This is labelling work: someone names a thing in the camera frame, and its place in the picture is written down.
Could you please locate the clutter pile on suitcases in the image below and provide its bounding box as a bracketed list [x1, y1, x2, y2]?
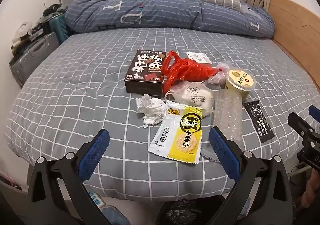
[11, 4, 68, 56]

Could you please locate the red plastic bag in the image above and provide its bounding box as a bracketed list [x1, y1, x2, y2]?
[161, 50, 218, 93]

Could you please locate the clear bubble wrap roll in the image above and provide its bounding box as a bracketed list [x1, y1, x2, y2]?
[213, 88, 244, 149]

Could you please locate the dark brown cookie box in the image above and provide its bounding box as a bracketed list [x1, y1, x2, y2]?
[124, 49, 167, 98]

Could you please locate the black snack sachet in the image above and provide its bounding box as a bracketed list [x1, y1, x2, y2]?
[243, 101, 274, 143]

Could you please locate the white tissue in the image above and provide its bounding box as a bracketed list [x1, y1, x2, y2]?
[136, 94, 166, 128]

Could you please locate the person's right hand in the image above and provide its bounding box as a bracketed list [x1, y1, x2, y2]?
[301, 169, 320, 208]

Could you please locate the teal suitcase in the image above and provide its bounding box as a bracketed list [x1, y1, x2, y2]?
[49, 13, 74, 44]

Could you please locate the yellow white rice cracker bag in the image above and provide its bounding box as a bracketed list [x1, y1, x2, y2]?
[148, 101, 202, 164]

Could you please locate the yellow yogurt cup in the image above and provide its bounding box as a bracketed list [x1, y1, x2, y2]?
[225, 68, 257, 99]

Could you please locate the white cotton pad pouch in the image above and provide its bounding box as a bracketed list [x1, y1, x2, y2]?
[164, 81, 213, 117]

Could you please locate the grey suitcase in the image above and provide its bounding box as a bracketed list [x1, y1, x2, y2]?
[9, 32, 60, 88]

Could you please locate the wooden headboard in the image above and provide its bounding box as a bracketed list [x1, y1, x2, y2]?
[268, 0, 320, 87]

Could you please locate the blue striped duvet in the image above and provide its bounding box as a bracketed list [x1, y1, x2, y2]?
[65, 0, 276, 38]

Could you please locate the white power strip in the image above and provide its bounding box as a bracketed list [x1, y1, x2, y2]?
[88, 191, 106, 209]

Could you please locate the white earphone box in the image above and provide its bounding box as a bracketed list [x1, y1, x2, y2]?
[187, 52, 212, 65]

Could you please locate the clear plastic bag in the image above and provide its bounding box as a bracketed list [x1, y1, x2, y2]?
[208, 61, 232, 86]

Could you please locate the black trash bin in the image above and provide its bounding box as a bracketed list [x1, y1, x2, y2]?
[156, 195, 225, 225]

